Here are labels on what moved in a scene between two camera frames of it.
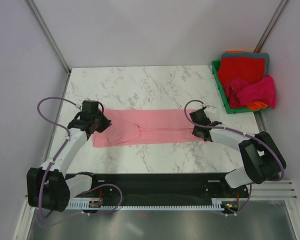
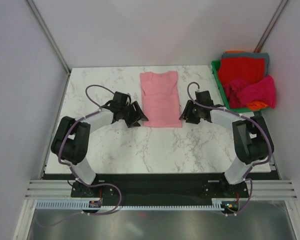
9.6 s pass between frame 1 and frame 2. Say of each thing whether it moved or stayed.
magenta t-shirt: stayed
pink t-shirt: moved
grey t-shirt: stayed
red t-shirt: stayed
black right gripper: moved
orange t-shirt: stayed
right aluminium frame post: stayed
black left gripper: moved
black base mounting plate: stayed
